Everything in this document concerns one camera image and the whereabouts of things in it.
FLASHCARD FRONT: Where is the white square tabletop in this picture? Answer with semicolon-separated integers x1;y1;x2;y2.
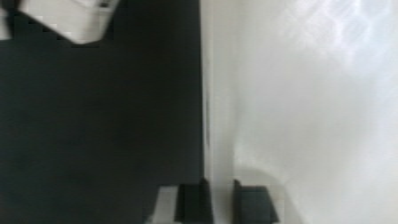
200;0;398;224

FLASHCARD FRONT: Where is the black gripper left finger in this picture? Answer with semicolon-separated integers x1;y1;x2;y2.
175;179;214;224

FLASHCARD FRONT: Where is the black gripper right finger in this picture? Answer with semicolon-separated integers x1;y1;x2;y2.
234;181;280;224

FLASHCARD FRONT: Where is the white table leg right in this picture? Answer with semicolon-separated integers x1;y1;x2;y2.
0;0;122;44

